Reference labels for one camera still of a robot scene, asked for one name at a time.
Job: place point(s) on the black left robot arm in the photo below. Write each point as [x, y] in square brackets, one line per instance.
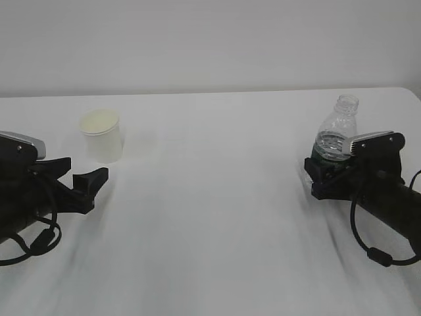
[10, 230]

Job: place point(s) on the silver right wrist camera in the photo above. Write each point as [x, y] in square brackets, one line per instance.
[360, 144]

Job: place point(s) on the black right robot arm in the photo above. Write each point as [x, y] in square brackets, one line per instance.
[405, 221]

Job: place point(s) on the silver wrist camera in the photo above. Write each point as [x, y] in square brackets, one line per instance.
[360, 144]
[37, 143]

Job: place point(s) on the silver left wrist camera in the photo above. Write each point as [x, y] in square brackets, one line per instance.
[37, 143]

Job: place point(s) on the clear water bottle green label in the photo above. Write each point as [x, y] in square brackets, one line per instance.
[337, 126]

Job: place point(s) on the white paper cup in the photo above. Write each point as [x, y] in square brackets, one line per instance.
[101, 132]

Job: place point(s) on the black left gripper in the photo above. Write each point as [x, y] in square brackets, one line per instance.
[30, 188]

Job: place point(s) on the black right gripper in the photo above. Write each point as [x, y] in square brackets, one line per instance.
[373, 180]

